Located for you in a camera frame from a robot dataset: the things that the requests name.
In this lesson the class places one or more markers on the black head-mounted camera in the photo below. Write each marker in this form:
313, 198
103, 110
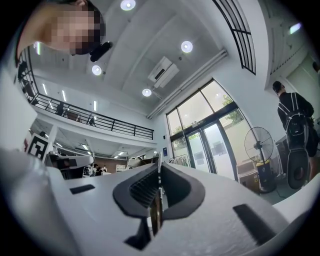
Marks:
100, 51

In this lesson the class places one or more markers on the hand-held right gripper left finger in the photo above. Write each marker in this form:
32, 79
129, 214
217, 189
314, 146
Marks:
100, 212

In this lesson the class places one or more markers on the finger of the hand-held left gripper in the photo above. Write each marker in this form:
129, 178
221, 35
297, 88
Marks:
82, 160

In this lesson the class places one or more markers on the clothes rack with garments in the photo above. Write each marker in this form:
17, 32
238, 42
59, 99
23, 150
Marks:
178, 160

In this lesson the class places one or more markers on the white ceiling air conditioner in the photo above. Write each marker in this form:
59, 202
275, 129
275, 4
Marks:
163, 72

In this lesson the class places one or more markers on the round ceiling light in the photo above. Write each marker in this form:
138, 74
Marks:
186, 46
146, 92
128, 4
96, 70

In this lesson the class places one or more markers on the glass entrance front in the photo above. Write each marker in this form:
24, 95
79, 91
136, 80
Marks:
207, 130

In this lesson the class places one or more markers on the person's grey printed shirt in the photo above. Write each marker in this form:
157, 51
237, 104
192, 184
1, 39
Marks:
10, 107

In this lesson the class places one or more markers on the black standing fan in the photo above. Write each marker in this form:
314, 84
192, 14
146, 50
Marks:
258, 145

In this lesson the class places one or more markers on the black backpack rig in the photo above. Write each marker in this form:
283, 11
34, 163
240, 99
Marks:
297, 150

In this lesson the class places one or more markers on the blue wall sign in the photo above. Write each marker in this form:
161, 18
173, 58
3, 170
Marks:
164, 151

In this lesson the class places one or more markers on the person's head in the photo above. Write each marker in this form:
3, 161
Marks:
67, 25

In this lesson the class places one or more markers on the ceiling strip light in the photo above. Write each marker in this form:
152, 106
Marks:
95, 105
63, 95
44, 88

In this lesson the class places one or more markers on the white ceiling pipes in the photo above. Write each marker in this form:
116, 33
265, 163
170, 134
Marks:
187, 82

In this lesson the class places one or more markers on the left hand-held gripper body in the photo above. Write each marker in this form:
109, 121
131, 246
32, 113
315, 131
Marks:
38, 147

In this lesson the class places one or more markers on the cardboard box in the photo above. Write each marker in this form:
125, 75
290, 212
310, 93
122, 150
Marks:
247, 175

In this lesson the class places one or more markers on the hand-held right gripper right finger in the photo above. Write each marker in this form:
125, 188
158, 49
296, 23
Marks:
212, 200

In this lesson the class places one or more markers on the black mezzanine railing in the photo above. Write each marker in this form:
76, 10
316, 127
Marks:
240, 37
100, 120

